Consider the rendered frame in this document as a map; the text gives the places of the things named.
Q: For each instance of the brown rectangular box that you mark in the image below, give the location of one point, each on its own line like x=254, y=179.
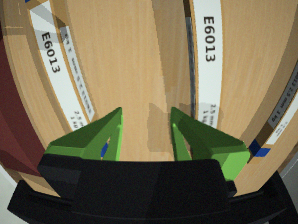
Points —
x=205, y=25

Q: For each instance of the long tan cardboard box with blue bands and white label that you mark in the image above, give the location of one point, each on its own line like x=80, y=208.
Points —
x=277, y=122

